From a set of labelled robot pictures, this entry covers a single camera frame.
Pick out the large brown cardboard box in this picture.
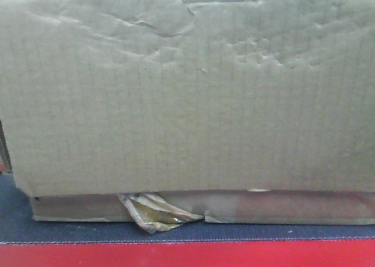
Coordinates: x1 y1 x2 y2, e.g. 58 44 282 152
1 0 374 225

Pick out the peeling clear packing tape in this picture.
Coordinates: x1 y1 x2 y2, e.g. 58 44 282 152
117 193 204 234

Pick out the red platform edge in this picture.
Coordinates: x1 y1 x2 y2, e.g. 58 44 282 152
1 239 374 266

